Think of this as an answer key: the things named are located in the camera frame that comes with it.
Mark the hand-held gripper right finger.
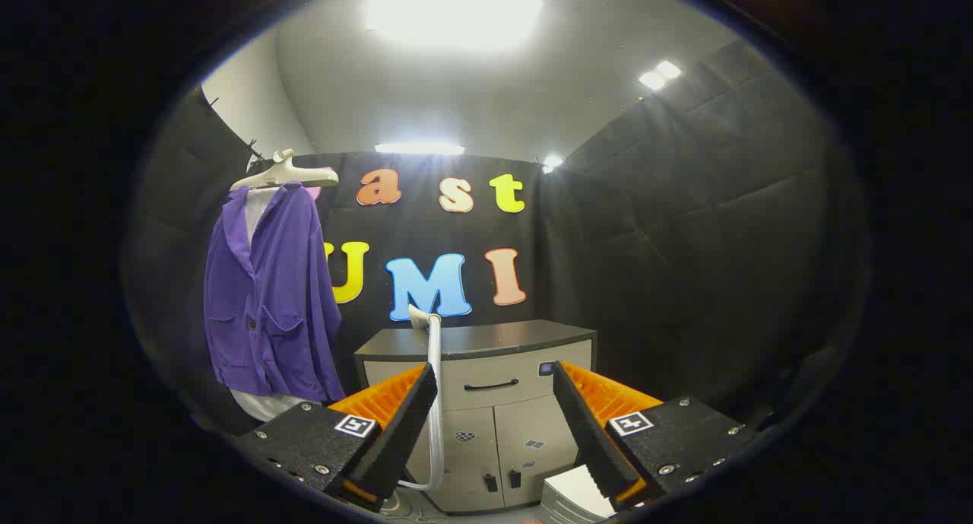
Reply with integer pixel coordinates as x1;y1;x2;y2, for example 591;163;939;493
551;360;761;510

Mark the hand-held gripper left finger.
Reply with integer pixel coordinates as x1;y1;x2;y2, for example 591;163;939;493
232;363;439;513

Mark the white garment steamer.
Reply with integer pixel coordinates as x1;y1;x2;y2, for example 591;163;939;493
395;303;449;494

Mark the white shirt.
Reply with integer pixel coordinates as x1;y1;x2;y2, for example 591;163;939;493
228;188;305;424

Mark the purple corduroy jacket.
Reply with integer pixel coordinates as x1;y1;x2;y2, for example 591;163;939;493
203;182;347;403

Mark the white clothes hanger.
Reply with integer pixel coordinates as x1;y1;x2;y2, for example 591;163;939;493
230;148;341;192

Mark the grey cabinet with dark top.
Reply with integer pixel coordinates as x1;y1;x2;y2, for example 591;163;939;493
353;319;599;516

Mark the black backdrop cloth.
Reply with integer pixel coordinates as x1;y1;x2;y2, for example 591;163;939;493
251;151;578;392

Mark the long ceiling strip light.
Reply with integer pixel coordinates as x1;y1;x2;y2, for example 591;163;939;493
374;141;467;157

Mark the large ceiling panel light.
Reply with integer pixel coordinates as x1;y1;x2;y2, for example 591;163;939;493
363;0;546;55

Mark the black quilted wall padding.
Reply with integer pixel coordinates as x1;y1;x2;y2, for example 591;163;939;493
122;87;255;433
563;39;871;430

